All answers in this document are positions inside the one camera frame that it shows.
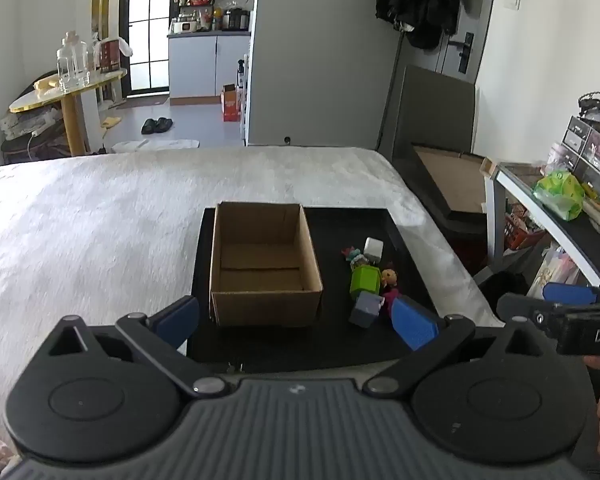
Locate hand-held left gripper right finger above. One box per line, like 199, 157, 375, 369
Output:
362, 295, 548, 395

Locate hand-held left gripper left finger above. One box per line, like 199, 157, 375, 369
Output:
46, 296, 227, 397

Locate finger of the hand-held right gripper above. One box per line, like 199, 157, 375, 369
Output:
542, 282, 600, 307
496, 293, 600, 338

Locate pink figurine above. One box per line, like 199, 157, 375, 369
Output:
381, 287, 403, 317

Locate grey cube toy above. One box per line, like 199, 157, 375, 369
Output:
349, 291, 385, 330

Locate green cube toy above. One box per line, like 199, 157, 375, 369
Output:
350, 264, 382, 301

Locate brown cardboard box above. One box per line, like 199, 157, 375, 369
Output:
209, 201, 324, 328

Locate blue figurine red hat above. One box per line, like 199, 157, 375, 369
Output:
342, 246, 370, 268

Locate black tray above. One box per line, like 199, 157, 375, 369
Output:
186, 206, 443, 375

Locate white printed bag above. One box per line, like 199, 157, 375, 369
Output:
527, 245, 581, 298

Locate red basket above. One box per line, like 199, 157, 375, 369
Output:
505, 205, 546, 251

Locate green tissue pack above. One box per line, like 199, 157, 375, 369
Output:
532, 170, 586, 222

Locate dark storage drawers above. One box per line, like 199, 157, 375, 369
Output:
562, 115, 600, 186

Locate black ornament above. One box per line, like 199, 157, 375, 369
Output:
577, 91, 600, 121

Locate grey leaning board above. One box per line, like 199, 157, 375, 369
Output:
377, 64, 481, 163

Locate red carton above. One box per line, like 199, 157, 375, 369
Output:
222, 84, 243, 122

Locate round yellow table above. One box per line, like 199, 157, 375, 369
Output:
9, 67, 128, 157

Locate pile of folded textiles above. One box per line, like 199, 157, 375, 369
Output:
0, 110, 66, 161

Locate white kitchen cabinet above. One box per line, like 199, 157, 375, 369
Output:
167, 30, 253, 106

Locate black door lock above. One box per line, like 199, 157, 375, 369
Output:
457, 31, 476, 73

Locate clear glass bottle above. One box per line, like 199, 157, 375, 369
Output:
56, 31, 91, 93

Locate white kitchen appliance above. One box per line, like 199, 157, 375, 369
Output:
170, 16, 201, 35

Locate black framed glass door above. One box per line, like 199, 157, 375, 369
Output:
120, 0, 173, 98

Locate rice cooker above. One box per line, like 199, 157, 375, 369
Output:
222, 7, 251, 32

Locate black hanging coat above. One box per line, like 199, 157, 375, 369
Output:
375, 0, 461, 50

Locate white frame glass desk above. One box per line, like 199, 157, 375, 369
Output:
484, 160, 600, 291

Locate brown panel black frame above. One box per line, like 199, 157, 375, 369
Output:
411, 142, 501, 233

